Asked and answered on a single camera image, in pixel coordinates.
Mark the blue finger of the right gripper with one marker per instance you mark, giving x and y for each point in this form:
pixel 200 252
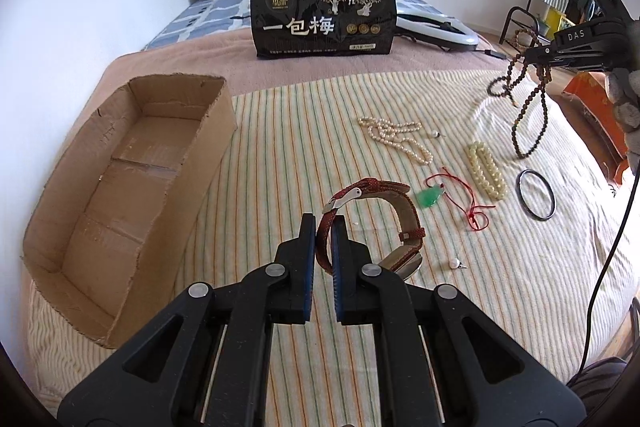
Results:
pixel 539 55

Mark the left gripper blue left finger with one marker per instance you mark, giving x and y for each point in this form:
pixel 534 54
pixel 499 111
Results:
pixel 204 359

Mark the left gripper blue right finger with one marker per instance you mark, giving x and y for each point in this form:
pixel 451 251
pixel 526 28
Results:
pixel 440 360

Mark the brown leather wristwatch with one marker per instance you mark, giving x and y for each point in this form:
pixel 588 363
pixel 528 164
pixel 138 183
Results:
pixel 396 218

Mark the black bangle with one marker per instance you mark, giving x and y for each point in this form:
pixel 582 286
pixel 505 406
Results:
pixel 535 195

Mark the gloved right hand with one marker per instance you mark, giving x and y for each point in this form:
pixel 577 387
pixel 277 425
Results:
pixel 622 90

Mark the yellow box on rack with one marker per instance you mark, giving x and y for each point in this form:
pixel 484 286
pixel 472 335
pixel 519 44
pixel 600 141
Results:
pixel 556 21

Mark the orange cloth covered table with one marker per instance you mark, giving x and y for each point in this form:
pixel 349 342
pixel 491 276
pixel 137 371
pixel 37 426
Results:
pixel 595 121

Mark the brown cardboard box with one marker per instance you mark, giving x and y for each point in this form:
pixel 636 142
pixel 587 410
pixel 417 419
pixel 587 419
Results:
pixel 106 239

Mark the black snack bag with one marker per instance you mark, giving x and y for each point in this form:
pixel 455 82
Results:
pixel 298 28

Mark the brown bed cover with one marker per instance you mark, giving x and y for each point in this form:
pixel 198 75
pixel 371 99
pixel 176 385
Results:
pixel 232 56

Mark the blue checkered bed sheet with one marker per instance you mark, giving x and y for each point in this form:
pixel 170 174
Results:
pixel 208 17

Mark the white ring light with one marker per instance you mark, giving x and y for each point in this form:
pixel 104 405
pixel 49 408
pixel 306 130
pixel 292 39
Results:
pixel 443 31

